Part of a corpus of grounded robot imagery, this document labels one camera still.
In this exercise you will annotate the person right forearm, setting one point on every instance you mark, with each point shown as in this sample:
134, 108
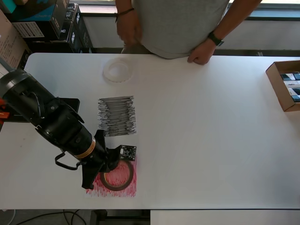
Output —
124, 4

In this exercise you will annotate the red tape roll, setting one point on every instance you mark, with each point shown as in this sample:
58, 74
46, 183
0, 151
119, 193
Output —
117, 187

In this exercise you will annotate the black carton with white label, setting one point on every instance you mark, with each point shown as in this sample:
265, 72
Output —
28, 29

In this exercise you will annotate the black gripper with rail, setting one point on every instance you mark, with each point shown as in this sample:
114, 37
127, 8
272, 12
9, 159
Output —
91, 173

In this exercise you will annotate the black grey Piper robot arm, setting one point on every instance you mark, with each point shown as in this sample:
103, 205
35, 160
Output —
47, 117

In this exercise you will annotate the camera circuit board on bracket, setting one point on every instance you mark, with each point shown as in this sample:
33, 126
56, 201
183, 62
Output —
129, 152

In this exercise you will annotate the red scribbled paper sheet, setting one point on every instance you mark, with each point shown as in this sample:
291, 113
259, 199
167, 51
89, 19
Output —
127, 189

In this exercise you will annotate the person right hand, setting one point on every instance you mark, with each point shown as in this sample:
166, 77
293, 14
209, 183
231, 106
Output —
129, 28

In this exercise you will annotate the person left forearm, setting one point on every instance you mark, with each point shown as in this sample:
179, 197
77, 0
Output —
234, 18

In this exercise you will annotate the white side table top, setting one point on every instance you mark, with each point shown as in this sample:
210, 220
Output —
222, 218

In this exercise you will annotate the dark printed carton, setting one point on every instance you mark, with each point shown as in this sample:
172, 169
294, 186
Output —
80, 37

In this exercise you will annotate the black scribbled paper sheet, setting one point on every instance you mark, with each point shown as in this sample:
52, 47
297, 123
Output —
117, 117

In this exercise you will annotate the small white printed box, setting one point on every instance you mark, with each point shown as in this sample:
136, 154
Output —
291, 84

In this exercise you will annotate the black carton with white print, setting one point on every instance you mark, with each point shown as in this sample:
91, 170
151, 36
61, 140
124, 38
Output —
71, 12

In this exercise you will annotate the small black and white box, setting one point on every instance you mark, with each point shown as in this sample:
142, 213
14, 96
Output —
289, 77

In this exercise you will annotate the person left hand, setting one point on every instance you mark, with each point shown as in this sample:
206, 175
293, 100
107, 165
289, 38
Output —
202, 52

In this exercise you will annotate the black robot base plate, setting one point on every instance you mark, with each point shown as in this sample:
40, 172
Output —
75, 103

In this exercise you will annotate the dark table leg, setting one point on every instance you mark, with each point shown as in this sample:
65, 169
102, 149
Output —
98, 218

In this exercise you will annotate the teal and black carton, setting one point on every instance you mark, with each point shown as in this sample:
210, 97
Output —
35, 10

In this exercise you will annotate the open brown cardboard tray box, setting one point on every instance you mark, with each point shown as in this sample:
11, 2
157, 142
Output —
279, 93

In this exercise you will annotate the person torso in grey shirt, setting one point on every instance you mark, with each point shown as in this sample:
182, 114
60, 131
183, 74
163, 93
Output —
178, 25

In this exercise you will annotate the black wrist watch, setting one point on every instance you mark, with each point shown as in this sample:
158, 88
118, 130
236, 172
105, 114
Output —
215, 39

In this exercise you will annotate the white tape roll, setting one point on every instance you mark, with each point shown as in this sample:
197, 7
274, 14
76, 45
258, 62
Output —
106, 76

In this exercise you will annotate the small dark box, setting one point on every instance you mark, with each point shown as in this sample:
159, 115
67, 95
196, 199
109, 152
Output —
296, 99
294, 92

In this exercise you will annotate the orange table clamp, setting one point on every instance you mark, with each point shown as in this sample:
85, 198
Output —
4, 114

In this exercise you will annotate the large printed cardboard box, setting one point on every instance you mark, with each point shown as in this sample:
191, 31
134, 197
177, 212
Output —
9, 47

